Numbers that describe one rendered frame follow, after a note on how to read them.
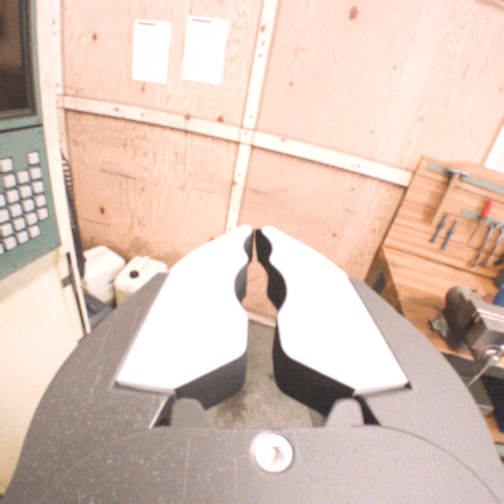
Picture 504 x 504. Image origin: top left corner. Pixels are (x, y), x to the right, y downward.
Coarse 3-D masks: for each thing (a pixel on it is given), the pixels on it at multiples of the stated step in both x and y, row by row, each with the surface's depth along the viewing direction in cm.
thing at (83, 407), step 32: (160, 288) 8; (128, 320) 7; (96, 352) 6; (128, 352) 6; (64, 384) 5; (96, 384) 5; (64, 416) 5; (96, 416) 5; (128, 416) 5; (160, 416) 5; (32, 448) 4; (64, 448) 4; (32, 480) 4
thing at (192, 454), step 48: (144, 432) 4; (192, 432) 4; (240, 432) 4; (288, 432) 4; (336, 432) 5; (384, 432) 4; (96, 480) 4; (144, 480) 4; (192, 480) 4; (240, 480) 4; (288, 480) 4; (336, 480) 4; (384, 480) 4; (432, 480) 4; (480, 480) 4
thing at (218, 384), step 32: (192, 256) 10; (224, 256) 10; (192, 288) 8; (224, 288) 8; (160, 320) 7; (192, 320) 7; (224, 320) 7; (160, 352) 6; (192, 352) 6; (224, 352) 6; (128, 384) 6; (160, 384) 6; (192, 384) 6; (224, 384) 6
